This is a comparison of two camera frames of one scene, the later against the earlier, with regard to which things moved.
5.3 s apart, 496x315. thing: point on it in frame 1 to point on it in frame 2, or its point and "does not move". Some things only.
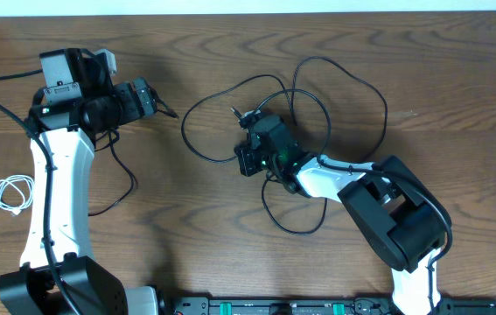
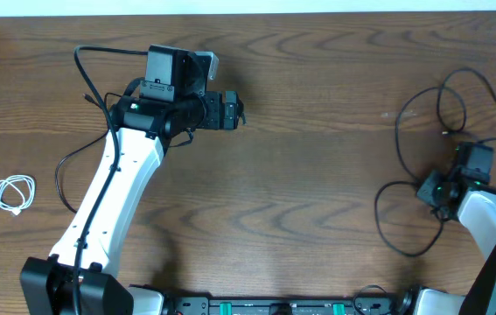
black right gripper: [245, 154] to [424, 190]
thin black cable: [290, 92] to [440, 89]
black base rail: [325, 305] does not move
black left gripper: [133, 111] to [215, 119]
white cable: [15, 192] does not move
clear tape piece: [402, 114] does not move
